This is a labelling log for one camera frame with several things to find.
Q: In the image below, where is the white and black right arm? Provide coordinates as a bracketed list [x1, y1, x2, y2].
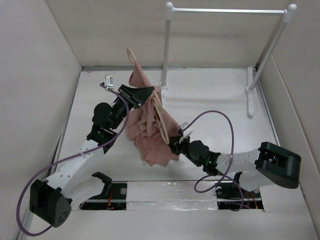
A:
[169, 136, 302, 197]

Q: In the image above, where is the beige wooden hanger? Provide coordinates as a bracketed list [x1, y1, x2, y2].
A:
[126, 48, 169, 145]

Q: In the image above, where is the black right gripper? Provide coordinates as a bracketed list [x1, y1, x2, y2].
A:
[166, 133, 202, 167]

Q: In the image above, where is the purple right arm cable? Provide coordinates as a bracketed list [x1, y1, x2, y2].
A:
[179, 110, 247, 212]

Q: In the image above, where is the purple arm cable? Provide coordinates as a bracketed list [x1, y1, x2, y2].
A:
[179, 110, 247, 212]
[16, 82, 131, 237]

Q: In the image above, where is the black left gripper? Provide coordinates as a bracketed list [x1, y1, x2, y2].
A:
[109, 85, 153, 130]

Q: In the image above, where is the pink t shirt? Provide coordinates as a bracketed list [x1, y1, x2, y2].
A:
[126, 62, 181, 168]

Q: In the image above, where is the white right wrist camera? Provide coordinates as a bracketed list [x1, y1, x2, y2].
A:
[178, 122, 193, 143]

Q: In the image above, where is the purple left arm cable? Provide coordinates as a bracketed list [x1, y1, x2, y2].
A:
[16, 82, 131, 237]

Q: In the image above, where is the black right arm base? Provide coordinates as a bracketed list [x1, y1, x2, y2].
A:
[214, 172, 264, 212]

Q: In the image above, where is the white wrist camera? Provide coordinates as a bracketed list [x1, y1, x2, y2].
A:
[178, 122, 193, 143]
[100, 75, 115, 92]

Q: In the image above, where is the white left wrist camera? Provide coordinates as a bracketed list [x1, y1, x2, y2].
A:
[100, 75, 115, 92]

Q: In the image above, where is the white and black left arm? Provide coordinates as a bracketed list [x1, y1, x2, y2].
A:
[29, 84, 155, 228]

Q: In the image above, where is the white clothes rack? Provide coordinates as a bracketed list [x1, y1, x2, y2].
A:
[159, 1, 297, 118]

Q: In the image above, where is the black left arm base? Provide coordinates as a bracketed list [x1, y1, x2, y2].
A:
[79, 172, 128, 211]

